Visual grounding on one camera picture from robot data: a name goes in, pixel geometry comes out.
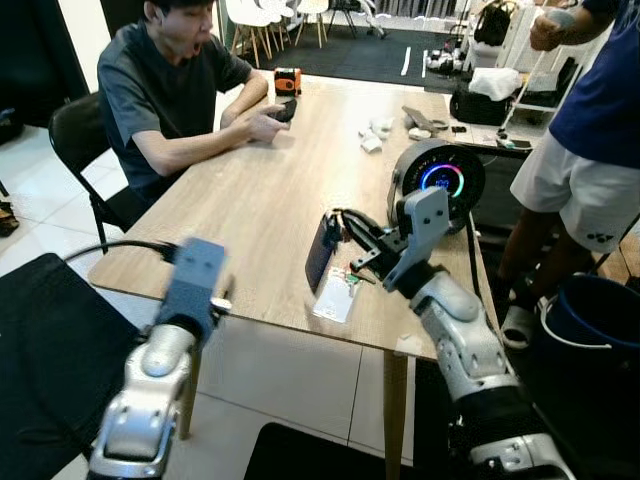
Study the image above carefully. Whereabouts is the white card badge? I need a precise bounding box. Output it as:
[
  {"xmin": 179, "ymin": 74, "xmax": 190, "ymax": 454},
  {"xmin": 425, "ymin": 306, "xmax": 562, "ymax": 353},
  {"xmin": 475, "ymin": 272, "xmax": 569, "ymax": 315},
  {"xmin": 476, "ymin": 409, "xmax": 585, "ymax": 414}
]
[{"xmin": 311, "ymin": 265, "xmax": 362, "ymax": 324}]

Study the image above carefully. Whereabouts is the light wooden table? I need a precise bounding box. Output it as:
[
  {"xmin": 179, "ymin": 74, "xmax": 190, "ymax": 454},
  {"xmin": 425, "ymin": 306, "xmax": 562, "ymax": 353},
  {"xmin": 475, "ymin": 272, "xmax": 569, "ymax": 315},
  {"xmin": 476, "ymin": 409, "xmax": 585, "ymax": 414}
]
[{"xmin": 88, "ymin": 72, "xmax": 501, "ymax": 480}]

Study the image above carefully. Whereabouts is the grey tool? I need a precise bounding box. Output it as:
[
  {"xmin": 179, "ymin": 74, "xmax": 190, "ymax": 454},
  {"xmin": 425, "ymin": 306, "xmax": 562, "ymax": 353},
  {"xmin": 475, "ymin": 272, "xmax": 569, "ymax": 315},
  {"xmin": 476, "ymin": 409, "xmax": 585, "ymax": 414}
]
[{"xmin": 402, "ymin": 104, "xmax": 452, "ymax": 138}]

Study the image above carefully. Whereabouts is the black phone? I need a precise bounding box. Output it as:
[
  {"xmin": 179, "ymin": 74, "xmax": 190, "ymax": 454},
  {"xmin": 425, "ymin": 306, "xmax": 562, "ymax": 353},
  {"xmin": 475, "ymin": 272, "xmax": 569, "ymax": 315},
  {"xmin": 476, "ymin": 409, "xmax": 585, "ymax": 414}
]
[{"xmin": 272, "ymin": 97, "xmax": 300, "ymax": 124}]

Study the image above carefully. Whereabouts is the white slipper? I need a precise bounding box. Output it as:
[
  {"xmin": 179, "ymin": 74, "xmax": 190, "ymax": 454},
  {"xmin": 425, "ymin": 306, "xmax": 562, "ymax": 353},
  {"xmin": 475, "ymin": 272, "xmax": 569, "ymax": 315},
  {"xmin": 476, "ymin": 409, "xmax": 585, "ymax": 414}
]
[{"xmin": 499, "ymin": 304, "xmax": 542, "ymax": 350}]

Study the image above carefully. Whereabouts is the small orange box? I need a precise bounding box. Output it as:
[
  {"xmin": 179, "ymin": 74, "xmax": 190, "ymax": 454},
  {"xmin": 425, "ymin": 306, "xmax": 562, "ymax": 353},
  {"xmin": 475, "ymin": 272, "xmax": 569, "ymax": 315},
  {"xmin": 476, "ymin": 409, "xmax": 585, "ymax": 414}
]
[{"xmin": 273, "ymin": 67, "xmax": 303, "ymax": 98}]

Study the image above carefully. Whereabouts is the black bag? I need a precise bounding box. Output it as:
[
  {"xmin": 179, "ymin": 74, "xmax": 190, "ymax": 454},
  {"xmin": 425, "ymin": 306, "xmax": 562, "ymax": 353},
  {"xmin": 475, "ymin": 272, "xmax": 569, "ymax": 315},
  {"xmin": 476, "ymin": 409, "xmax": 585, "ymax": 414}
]
[{"xmin": 449, "ymin": 85, "xmax": 521, "ymax": 128}]

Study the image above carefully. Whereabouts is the dark rug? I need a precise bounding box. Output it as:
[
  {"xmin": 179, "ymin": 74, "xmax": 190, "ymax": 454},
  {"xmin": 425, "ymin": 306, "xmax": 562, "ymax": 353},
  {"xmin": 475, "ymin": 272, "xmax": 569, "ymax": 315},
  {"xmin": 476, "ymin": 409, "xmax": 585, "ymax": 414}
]
[{"xmin": 258, "ymin": 24, "xmax": 473, "ymax": 87}]

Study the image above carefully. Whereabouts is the black floor mat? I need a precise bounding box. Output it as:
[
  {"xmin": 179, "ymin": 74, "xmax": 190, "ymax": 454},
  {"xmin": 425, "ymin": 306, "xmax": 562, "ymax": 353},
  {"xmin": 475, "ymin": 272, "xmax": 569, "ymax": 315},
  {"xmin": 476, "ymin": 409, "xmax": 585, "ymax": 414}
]
[
  {"xmin": 243, "ymin": 421, "xmax": 387, "ymax": 480},
  {"xmin": 0, "ymin": 252, "xmax": 173, "ymax": 480}
]

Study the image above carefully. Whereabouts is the white cloth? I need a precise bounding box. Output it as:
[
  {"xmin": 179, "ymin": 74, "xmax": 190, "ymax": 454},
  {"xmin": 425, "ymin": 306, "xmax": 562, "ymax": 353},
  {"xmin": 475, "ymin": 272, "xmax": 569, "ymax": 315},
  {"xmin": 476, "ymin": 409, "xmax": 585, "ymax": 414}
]
[{"xmin": 467, "ymin": 67, "xmax": 522, "ymax": 102}]

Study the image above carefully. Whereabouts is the white chair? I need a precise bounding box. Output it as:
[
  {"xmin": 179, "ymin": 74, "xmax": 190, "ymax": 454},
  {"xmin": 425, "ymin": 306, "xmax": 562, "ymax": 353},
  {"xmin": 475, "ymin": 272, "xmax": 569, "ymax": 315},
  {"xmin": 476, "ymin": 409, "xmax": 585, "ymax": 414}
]
[
  {"xmin": 224, "ymin": 0, "xmax": 273, "ymax": 53},
  {"xmin": 293, "ymin": 0, "xmax": 332, "ymax": 48}
]

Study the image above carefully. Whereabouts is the dark blue bucket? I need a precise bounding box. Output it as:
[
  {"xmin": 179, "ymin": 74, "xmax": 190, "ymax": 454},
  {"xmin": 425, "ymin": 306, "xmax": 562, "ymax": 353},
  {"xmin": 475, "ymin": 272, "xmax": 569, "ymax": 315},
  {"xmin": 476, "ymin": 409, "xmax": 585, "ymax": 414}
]
[{"xmin": 540, "ymin": 272, "xmax": 640, "ymax": 373}]

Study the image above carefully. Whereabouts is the seated person in grey shirt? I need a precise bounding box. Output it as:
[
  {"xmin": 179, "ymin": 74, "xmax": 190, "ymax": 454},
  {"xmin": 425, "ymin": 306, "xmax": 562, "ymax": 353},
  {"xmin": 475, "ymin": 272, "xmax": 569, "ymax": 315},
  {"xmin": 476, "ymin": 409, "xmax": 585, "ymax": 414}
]
[{"xmin": 97, "ymin": 0, "xmax": 297, "ymax": 207}]

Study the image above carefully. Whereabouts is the black backpack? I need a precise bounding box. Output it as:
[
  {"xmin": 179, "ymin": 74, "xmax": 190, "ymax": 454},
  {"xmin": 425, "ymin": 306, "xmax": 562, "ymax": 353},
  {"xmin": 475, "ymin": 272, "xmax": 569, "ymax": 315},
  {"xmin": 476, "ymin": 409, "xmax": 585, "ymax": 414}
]
[{"xmin": 472, "ymin": 0, "xmax": 517, "ymax": 47}]

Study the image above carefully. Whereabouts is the standing person in white shorts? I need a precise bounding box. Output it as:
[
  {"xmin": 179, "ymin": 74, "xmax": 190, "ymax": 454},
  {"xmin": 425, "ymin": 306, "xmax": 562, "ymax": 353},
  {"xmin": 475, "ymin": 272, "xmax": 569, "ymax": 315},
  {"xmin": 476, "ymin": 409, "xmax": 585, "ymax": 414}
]
[{"xmin": 497, "ymin": 0, "xmax": 640, "ymax": 351}]

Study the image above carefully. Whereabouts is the black chair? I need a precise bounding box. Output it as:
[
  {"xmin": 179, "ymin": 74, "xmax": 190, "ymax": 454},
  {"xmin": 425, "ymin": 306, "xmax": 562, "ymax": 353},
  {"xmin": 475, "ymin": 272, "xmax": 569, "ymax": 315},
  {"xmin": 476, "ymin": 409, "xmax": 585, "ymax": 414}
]
[{"xmin": 48, "ymin": 92, "xmax": 143, "ymax": 253}]

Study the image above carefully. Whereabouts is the dark sandal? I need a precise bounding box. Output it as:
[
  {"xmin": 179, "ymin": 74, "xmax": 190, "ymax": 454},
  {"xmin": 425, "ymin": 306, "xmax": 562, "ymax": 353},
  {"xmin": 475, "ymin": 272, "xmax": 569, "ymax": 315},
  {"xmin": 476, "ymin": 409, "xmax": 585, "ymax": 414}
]
[{"xmin": 0, "ymin": 198, "xmax": 20, "ymax": 238}]

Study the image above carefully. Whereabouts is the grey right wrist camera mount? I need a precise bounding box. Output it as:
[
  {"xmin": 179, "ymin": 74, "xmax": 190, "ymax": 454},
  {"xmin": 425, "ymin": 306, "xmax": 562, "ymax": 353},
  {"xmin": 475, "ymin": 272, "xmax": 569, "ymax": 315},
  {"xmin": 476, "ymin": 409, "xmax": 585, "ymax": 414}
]
[{"xmin": 383, "ymin": 187, "xmax": 451, "ymax": 294}]

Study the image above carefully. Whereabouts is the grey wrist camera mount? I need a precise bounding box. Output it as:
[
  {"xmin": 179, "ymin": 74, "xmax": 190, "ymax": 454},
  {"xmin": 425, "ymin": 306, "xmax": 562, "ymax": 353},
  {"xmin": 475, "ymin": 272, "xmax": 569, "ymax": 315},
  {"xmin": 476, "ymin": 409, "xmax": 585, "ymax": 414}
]
[
  {"xmin": 155, "ymin": 237, "xmax": 234, "ymax": 346},
  {"xmin": 383, "ymin": 187, "xmax": 451, "ymax": 294}
]

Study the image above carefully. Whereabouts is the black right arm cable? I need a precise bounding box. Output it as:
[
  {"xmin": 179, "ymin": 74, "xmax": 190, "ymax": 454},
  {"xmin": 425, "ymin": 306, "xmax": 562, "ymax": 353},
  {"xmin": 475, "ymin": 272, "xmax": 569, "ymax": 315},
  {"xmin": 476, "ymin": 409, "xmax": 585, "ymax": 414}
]
[{"xmin": 463, "ymin": 213, "xmax": 484, "ymax": 306}]

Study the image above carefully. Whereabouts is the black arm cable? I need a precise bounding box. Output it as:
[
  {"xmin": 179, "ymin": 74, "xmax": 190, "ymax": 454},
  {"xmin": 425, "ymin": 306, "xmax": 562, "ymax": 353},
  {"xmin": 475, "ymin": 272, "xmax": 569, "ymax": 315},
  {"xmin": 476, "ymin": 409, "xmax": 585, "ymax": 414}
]
[
  {"xmin": 62, "ymin": 239, "xmax": 183, "ymax": 265},
  {"xmin": 463, "ymin": 213, "xmax": 484, "ymax": 306}
]

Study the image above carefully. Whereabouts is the black round ring-light device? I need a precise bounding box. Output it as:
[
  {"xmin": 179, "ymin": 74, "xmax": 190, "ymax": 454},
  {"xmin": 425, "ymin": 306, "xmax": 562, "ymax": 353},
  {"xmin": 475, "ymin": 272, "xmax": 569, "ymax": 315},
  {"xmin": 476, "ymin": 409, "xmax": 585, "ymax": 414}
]
[{"xmin": 388, "ymin": 139, "xmax": 488, "ymax": 234}]

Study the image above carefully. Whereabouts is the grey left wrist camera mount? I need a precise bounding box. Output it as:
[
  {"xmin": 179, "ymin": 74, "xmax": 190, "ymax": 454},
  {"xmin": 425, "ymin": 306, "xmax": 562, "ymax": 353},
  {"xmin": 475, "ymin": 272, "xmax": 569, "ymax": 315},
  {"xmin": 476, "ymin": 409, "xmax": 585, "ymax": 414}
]
[{"xmin": 155, "ymin": 237, "xmax": 234, "ymax": 346}]

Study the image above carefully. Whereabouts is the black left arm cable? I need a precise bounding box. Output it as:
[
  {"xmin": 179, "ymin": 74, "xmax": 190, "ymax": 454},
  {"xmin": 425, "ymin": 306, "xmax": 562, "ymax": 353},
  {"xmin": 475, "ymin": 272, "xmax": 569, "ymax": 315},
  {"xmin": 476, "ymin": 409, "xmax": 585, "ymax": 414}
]
[{"xmin": 62, "ymin": 239, "xmax": 183, "ymax": 265}]

